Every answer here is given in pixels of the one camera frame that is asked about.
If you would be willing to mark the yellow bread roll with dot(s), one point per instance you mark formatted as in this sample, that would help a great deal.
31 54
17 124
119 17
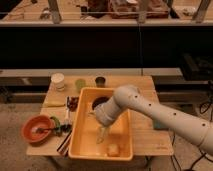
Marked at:
113 150

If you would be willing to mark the white plastic fork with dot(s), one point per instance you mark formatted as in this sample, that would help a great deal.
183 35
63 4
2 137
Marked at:
67 116

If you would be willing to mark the green vegetable toy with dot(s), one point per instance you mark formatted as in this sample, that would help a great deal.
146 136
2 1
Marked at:
57 129

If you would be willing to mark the dark spoon in bowl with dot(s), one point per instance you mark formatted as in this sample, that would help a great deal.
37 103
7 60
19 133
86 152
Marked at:
40 130

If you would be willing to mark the brown chopsticks pair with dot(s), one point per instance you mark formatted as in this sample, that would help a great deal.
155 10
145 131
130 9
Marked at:
63 148

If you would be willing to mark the dark brown bowl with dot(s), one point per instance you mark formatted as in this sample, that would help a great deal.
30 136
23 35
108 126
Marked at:
98 101

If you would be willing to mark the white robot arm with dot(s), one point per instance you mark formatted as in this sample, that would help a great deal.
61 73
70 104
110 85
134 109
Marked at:
195 130

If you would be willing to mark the yellow plastic tub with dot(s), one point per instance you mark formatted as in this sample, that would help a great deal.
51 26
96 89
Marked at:
85 128

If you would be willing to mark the orange bowl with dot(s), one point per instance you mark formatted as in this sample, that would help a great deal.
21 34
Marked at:
29 127

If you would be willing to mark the white paper cup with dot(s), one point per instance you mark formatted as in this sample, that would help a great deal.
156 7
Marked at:
57 80

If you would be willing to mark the teal sponge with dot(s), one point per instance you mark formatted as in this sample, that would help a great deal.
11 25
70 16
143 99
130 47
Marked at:
159 126

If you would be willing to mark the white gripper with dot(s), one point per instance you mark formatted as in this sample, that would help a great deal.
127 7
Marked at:
106 114

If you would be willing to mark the yellow sponge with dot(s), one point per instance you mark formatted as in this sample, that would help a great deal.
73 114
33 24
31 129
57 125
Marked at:
53 104

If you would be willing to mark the wooden table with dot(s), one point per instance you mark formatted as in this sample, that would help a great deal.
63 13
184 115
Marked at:
146 140

